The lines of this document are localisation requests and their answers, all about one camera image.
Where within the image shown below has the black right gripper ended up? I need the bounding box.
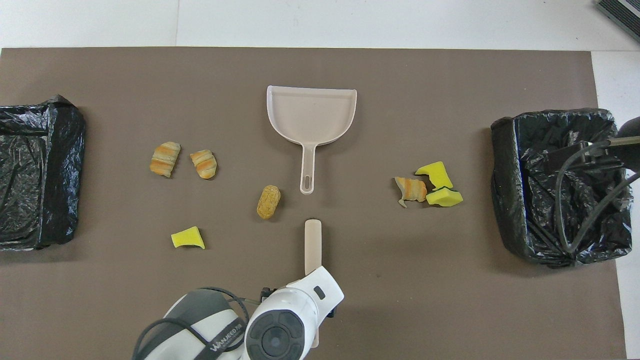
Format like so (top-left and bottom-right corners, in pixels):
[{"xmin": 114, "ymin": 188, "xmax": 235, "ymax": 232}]
[{"xmin": 545, "ymin": 117, "xmax": 640, "ymax": 174}]

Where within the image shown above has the beige hand brush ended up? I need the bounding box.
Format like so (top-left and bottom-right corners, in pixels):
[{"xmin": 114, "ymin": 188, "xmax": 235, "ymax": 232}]
[{"xmin": 304, "ymin": 219, "xmax": 323, "ymax": 349}]

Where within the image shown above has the brown oval bread roll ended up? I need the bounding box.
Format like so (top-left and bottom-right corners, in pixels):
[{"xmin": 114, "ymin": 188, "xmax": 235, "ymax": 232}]
[{"xmin": 256, "ymin": 184, "xmax": 282, "ymax": 220}]

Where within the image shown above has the small yellow sponge piece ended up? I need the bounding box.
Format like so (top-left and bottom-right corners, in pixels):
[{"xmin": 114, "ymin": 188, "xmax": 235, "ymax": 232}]
[{"xmin": 170, "ymin": 226, "xmax": 206, "ymax": 250}]

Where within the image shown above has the yellow sponge with green edge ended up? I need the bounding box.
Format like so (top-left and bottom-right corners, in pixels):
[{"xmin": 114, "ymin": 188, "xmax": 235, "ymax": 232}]
[{"xmin": 425, "ymin": 186, "xmax": 464, "ymax": 208}]

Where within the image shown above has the plain yellow sponge piece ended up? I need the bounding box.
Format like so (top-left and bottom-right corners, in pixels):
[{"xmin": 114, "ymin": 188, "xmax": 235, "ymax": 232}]
[{"xmin": 414, "ymin": 160, "xmax": 454, "ymax": 190}]

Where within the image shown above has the torn striped bread piece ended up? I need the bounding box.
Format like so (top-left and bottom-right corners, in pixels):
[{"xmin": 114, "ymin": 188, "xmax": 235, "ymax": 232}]
[{"xmin": 394, "ymin": 176, "xmax": 429, "ymax": 208}]

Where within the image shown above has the beige plastic dustpan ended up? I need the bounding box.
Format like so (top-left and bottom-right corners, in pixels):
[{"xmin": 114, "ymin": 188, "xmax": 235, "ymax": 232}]
[{"xmin": 266, "ymin": 85, "xmax": 358, "ymax": 196}]

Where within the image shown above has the wrinkled black bag bin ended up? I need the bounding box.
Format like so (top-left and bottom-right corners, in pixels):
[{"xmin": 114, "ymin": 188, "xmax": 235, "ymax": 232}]
[{"xmin": 490, "ymin": 108, "xmax": 634, "ymax": 269}]

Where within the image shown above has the empty-start bin with black bag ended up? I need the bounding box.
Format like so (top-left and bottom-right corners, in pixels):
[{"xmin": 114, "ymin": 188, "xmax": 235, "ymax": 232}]
[{"xmin": 0, "ymin": 94, "xmax": 87, "ymax": 252}]

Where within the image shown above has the brown table mat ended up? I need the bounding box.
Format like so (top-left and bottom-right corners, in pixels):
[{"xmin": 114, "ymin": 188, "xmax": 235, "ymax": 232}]
[{"xmin": 0, "ymin": 47, "xmax": 628, "ymax": 360}]

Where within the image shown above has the grey ribbed device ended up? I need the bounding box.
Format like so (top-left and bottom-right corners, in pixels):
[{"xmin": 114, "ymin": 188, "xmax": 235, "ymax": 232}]
[{"xmin": 595, "ymin": 0, "xmax": 640, "ymax": 43}]

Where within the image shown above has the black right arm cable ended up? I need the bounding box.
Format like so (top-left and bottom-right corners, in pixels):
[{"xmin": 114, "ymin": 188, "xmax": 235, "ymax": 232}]
[{"xmin": 555, "ymin": 137, "xmax": 640, "ymax": 253}]

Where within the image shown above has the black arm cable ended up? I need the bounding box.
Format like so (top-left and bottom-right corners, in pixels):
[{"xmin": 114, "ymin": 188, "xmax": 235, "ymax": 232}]
[
  {"xmin": 132, "ymin": 286, "xmax": 251, "ymax": 360},
  {"xmin": 555, "ymin": 137, "xmax": 640, "ymax": 253}
]

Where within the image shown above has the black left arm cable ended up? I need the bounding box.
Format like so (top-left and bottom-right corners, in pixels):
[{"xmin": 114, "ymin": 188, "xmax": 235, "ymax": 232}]
[{"xmin": 132, "ymin": 286, "xmax": 251, "ymax": 360}]

